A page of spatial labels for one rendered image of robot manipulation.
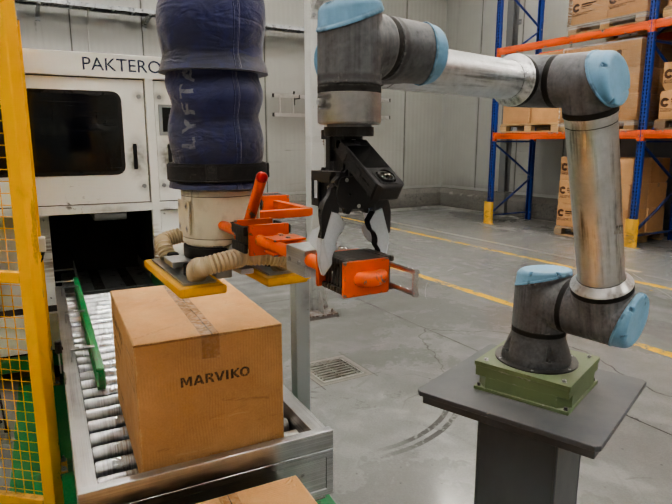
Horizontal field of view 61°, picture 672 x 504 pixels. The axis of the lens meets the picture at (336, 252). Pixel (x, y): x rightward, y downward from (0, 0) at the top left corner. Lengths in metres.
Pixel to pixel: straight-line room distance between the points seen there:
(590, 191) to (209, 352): 1.03
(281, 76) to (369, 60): 10.61
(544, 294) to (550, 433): 0.36
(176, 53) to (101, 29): 9.26
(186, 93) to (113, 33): 9.31
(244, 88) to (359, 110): 0.52
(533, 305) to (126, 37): 9.51
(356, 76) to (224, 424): 1.14
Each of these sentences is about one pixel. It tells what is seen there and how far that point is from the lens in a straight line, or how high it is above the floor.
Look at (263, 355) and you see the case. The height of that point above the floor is 0.86.
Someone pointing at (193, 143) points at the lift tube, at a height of 1.45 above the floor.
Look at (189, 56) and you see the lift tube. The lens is 1.26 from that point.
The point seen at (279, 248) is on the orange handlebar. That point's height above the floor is 1.27.
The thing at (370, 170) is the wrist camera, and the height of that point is 1.42.
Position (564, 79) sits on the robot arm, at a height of 1.58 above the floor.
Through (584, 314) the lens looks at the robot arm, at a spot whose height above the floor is 1.02.
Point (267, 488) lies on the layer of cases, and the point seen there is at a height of 0.54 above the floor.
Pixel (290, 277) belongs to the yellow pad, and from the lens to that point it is 1.27.
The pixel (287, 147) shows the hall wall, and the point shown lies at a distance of 11.38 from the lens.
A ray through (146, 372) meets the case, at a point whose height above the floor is 0.87.
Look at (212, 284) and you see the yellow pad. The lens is 1.21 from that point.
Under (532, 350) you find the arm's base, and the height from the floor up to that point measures 0.89.
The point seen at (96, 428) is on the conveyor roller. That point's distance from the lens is 2.09.
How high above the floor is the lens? 1.45
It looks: 11 degrees down
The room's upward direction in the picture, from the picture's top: straight up
